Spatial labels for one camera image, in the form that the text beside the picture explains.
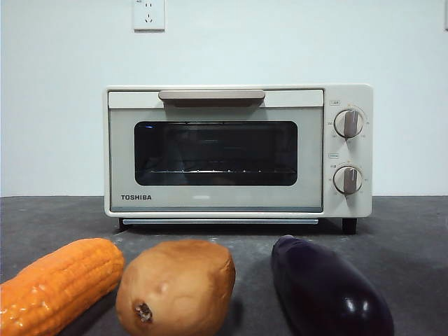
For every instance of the cream Toshiba toaster oven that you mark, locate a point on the cream Toshiba toaster oven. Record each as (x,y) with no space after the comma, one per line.
(350,94)

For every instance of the silver crumb tray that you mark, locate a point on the silver crumb tray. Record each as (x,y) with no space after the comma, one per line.
(217,221)

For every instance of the orange corn cob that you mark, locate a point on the orange corn cob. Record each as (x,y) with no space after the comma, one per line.
(59,283)

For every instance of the oven temperature knob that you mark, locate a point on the oven temperature knob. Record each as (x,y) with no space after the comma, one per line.
(348,123)

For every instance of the purple eggplant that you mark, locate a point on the purple eggplant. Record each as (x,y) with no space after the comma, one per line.
(325,290)

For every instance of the oven timer knob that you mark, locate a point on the oven timer knob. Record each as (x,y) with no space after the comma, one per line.
(348,180)

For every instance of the white wall socket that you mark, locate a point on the white wall socket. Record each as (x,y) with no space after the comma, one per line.
(149,15)

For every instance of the brown potato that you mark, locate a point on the brown potato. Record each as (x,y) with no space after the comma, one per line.
(175,287)

